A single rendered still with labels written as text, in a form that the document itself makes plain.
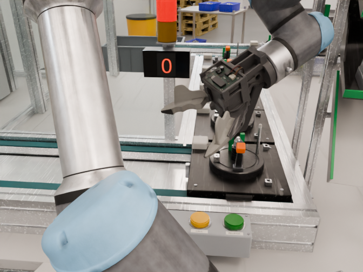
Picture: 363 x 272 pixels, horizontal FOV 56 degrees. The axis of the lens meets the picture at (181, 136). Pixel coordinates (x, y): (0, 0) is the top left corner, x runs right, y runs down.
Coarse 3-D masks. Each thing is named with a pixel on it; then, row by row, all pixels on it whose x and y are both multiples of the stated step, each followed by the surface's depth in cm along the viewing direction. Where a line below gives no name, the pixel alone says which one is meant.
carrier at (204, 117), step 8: (208, 104) 122; (200, 112) 120; (208, 112) 119; (216, 112) 112; (264, 112) 120; (200, 120) 114; (208, 120) 114; (256, 120) 114; (264, 120) 114; (200, 128) 109; (208, 128) 109; (248, 128) 107; (256, 128) 109; (264, 128) 109; (208, 136) 104; (248, 136) 104; (264, 136) 104; (272, 136) 104; (272, 144) 101
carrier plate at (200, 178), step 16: (208, 144) 100; (256, 144) 100; (192, 160) 92; (208, 160) 92; (272, 160) 92; (192, 176) 85; (208, 176) 85; (272, 176) 85; (192, 192) 80; (208, 192) 80; (224, 192) 79; (240, 192) 79; (256, 192) 79; (272, 192) 79; (288, 192) 79
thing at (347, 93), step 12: (348, 12) 78; (348, 24) 76; (360, 24) 86; (348, 36) 84; (360, 36) 83; (348, 48) 81; (360, 48) 81; (348, 60) 79; (360, 60) 78; (348, 72) 76; (348, 84) 74; (348, 96) 71; (360, 96) 71
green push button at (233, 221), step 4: (228, 216) 71; (232, 216) 71; (236, 216) 71; (240, 216) 71; (224, 220) 71; (228, 220) 70; (232, 220) 70; (236, 220) 70; (240, 220) 70; (228, 224) 70; (232, 224) 69; (236, 224) 69; (240, 224) 69; (232, 228) 69; (236, 228) 69
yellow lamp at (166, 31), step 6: (162, 24) 84; (168, 24) 84; (174, 24) 85; (162, 30) 85; (168, 30) 85; (174, 30) 86; (162, 36) 86; (168, 36) 85; (174, 36) 86; (168, 42) 86
